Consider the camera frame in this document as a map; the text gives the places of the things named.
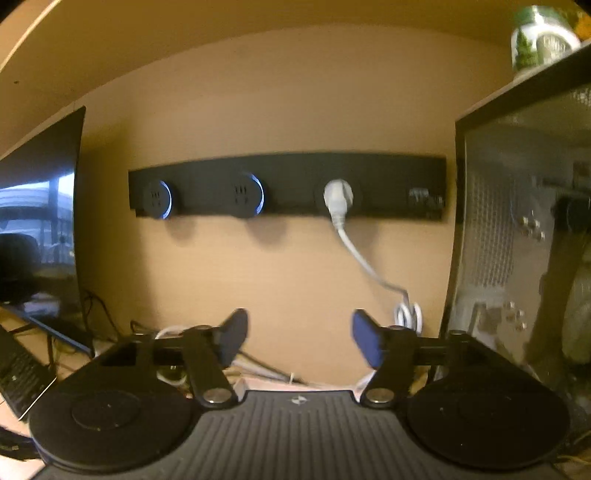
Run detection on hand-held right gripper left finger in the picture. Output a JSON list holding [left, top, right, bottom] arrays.
[[95, 308, 250, 409]]

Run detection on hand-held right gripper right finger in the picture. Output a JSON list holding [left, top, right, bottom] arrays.
[[352, 310, 505, 409]]

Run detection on black computer case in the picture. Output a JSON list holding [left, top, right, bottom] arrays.
[[442, 55, 591, 446]]

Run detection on black keyboard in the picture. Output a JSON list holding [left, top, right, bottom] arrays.
[[0, 323, 59, 421]]

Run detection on black computer monitor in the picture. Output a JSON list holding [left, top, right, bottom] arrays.
[[0, 106, 96, 357]]

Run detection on wooden overhead shelf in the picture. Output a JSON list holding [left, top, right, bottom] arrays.
[[0, 0, 591, 155]]

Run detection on green white mug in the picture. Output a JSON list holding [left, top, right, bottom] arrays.
[[510, 4, 583, 75]]

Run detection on black cable tangle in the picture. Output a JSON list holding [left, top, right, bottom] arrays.
[[82, 290, 141, 344]]

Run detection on white power plug with cable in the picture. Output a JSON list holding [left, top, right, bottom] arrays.
[[323, 179, 422, 334]]

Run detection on black wall socket panel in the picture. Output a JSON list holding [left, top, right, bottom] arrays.
[[128, 154, 448, 223]]

